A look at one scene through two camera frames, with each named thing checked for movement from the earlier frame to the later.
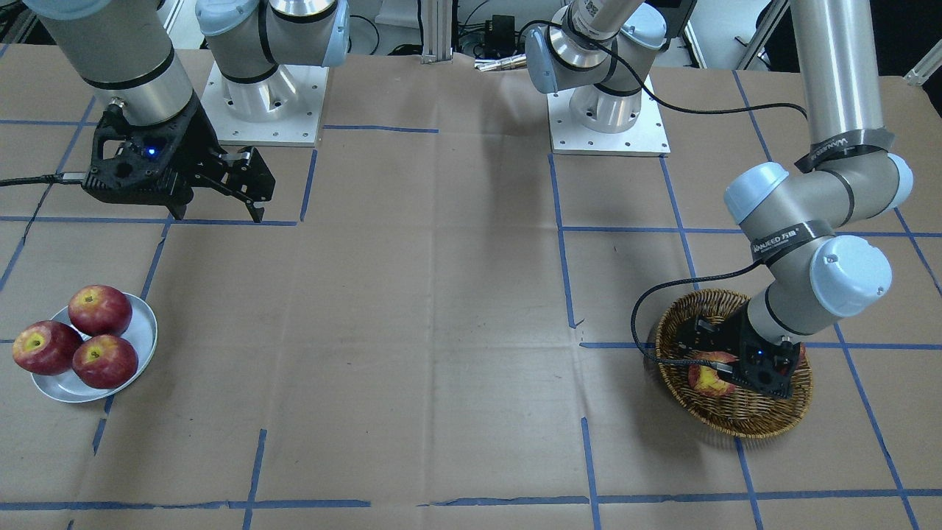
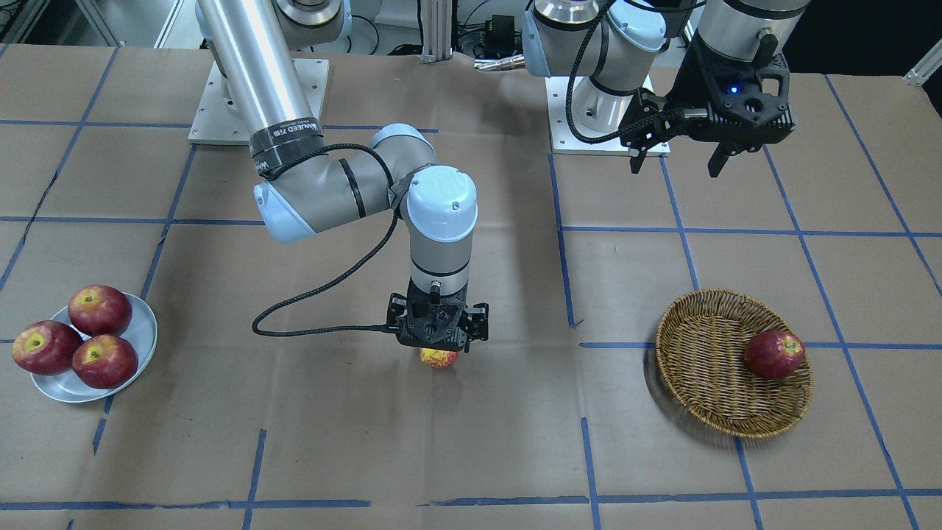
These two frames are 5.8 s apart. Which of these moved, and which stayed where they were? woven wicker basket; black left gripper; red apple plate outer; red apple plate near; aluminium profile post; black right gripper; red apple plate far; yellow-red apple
Moved: black right gripper; black left gripper; yellow-red apple
Stayed: red apple plate near; aluminium profile post; red apple plate outer; woven wicker basket; red apple plate far
